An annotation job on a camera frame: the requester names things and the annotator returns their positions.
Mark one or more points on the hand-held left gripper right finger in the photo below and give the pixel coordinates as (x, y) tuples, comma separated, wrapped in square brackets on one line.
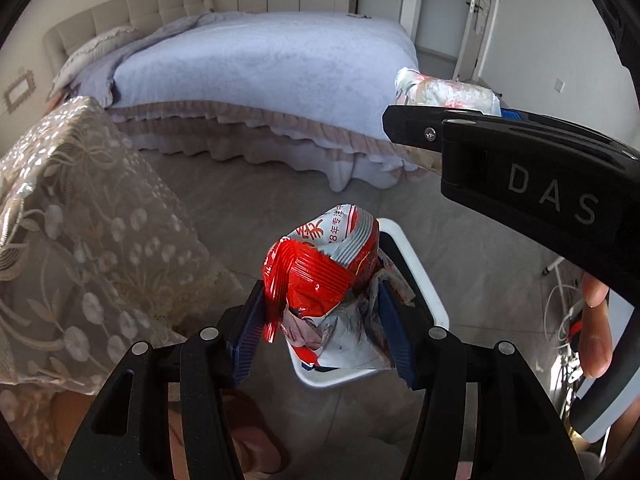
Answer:
[(395, 330)]

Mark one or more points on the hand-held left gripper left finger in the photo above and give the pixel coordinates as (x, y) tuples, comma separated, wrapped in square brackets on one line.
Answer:
[(246, 330)]

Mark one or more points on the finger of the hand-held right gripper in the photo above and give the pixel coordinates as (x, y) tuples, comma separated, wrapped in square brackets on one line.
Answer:
[(565, 127), (410, 127)]

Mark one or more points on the floral white wrapper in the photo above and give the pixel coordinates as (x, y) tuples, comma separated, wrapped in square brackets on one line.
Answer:
[(450, 90)]

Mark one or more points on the white trash bin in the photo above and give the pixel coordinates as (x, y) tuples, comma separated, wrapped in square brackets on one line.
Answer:
[(417, 272)]

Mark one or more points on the red white snack wrapper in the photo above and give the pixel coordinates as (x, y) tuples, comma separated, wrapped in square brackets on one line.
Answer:
[(315, 270)]

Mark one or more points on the person's right hand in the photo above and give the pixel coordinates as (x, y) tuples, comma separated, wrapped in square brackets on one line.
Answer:
[(595, 335)]

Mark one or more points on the pink slipper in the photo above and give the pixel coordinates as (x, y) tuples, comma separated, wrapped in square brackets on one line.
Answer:
[(260, 435)]

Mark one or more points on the white door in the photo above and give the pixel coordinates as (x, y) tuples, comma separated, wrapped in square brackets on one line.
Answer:
[(482, 30)]

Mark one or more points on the small dark object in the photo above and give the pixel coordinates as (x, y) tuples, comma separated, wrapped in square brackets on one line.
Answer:
[(361, 16)]

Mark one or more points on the bed with white ruffled bedspread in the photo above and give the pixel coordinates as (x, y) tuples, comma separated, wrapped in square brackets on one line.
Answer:
[(275, 70)]

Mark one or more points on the beige lace tablecloth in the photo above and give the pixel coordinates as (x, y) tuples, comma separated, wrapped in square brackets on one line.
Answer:
[(75, 235)]

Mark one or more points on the grey quilt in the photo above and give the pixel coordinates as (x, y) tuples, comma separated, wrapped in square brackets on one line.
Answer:
[(117, 67)]

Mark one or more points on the beige tufted headboard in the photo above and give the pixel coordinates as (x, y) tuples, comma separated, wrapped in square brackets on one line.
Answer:
[(140, 7)]

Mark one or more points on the ruffled pillow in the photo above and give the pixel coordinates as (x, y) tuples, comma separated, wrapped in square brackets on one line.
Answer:
[(95, 47)]

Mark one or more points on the white wall switch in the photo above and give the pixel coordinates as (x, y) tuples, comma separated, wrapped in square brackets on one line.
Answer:
[(559, 84)]

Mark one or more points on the framed wall socket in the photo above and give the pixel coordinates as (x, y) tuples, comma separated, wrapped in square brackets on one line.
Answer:
[(19, 89)]

